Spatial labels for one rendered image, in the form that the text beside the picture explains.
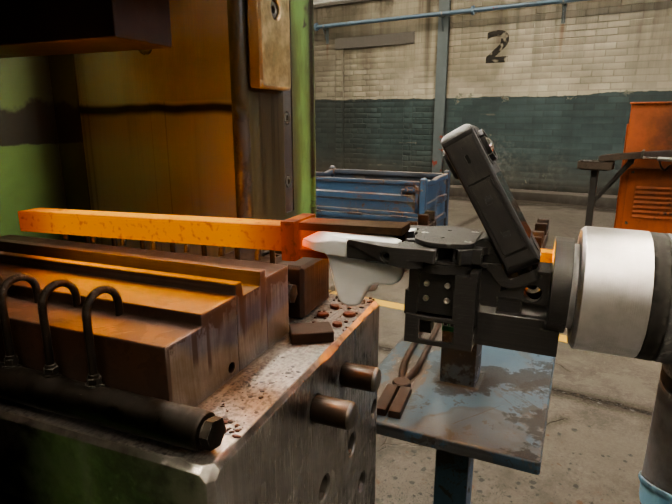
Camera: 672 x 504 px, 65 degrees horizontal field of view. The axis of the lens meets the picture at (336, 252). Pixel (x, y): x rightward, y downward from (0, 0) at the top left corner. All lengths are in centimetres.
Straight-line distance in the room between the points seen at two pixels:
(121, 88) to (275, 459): 60
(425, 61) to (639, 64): 283
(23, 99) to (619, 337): 83
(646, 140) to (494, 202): 344
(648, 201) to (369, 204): 192
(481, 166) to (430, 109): 806
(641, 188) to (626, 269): 343
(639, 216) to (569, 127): 422
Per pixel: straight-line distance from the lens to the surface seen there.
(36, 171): 94
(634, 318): 39
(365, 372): 58
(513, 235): 40
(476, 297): 40
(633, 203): 384
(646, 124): 382
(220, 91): 77
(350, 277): 43
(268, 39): 78
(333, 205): 437
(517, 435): 85
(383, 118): 879
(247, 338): 51
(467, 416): 88
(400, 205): 415
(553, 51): 803
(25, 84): 94
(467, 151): 40
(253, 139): 77
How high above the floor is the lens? 114
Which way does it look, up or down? 14 degrees down
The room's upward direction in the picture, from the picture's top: straight up
